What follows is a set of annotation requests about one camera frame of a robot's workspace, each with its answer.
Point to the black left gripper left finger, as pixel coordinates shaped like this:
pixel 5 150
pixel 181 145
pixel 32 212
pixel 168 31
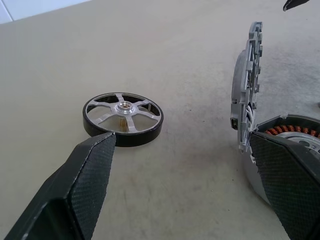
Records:
pixel 82 185

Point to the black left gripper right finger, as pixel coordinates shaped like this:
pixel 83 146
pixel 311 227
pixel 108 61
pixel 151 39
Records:
pixel 287 180

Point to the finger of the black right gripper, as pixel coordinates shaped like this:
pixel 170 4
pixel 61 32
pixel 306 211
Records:
pixel 293 3

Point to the grey plastic fan housing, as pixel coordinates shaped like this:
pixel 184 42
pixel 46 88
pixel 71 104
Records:
pixel 246 100

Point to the grey motor housing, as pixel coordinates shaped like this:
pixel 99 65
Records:
pixel 295 130

